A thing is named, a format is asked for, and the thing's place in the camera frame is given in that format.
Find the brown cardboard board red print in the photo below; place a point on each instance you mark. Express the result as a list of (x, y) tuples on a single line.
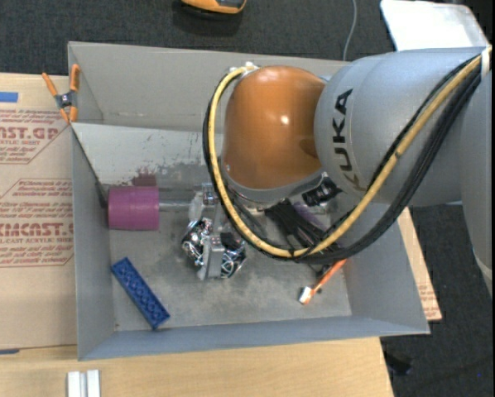
[(32, 296)]

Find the purple stick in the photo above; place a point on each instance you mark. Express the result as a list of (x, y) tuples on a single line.
[(309, 217)]

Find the purple cylinder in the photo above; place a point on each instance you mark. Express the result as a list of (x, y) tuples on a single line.
[(133, 209)]

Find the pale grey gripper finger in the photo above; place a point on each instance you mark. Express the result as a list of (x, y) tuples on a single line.
[(211, 261), (202, 207)]

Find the orange and white small tool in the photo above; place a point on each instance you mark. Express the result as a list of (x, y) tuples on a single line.
[(326, 277)]

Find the black cylinder on white bracket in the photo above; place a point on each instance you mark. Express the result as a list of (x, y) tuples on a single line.
[(320, 192)]

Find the grey metal bin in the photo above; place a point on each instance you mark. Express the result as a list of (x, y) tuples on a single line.
[(231, 300)]

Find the blue flat block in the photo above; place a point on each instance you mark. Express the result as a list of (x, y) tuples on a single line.
[(140, 294)]

